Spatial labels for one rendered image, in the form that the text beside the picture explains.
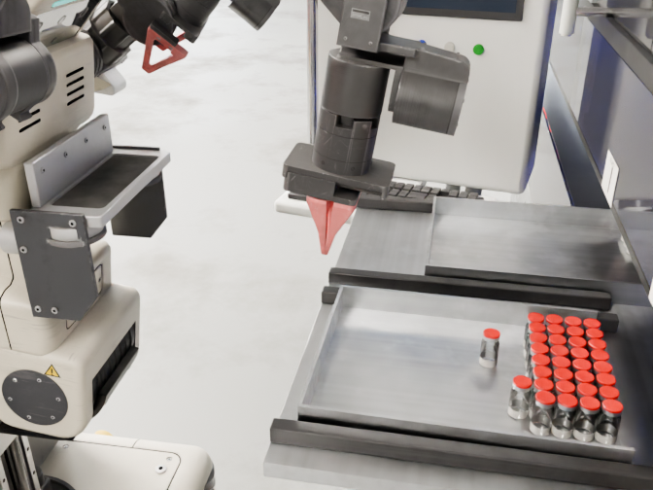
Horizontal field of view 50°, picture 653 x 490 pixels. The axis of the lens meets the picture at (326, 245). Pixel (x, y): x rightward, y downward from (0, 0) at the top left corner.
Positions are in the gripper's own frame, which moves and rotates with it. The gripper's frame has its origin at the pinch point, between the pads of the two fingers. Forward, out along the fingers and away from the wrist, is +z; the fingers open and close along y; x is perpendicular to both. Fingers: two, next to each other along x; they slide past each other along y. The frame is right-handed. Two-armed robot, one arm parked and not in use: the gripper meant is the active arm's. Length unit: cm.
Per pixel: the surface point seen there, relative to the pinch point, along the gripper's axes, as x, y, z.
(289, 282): 171, -30, 116
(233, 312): 146, -45, 118
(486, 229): 48, 22, 17
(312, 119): 87, -17, 18
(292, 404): -2.1, -0.4, 20.2
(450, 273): 27.7, 15.7, 15.4
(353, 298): 19.3, 3.0, 18.1
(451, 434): -6.4, 16.9, 14.8
